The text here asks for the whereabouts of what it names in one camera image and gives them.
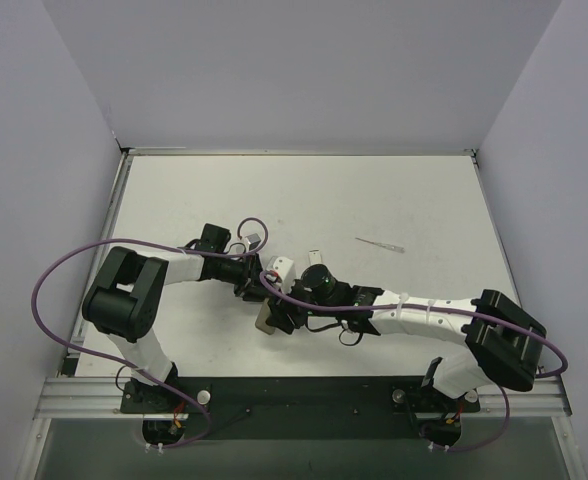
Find white remote control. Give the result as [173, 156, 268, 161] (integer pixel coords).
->
[308, 249, 323, 266]

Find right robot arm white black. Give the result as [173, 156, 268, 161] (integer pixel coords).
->
[259, 264, 546, 399]

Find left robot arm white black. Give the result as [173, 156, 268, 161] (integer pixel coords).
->
[82, 223, 268, 412]

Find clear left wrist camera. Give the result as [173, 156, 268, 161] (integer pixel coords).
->
[241, 233, 264, 252]

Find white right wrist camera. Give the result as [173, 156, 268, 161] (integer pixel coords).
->
[266, 256, 296, 294]

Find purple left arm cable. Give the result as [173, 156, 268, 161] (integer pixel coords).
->
[31, 217, 270, 374]

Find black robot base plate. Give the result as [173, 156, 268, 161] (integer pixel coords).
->
[120, 376, 480, 440]

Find aluminium table frame rail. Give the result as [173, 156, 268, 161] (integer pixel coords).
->
[33, 147, 573, 421]

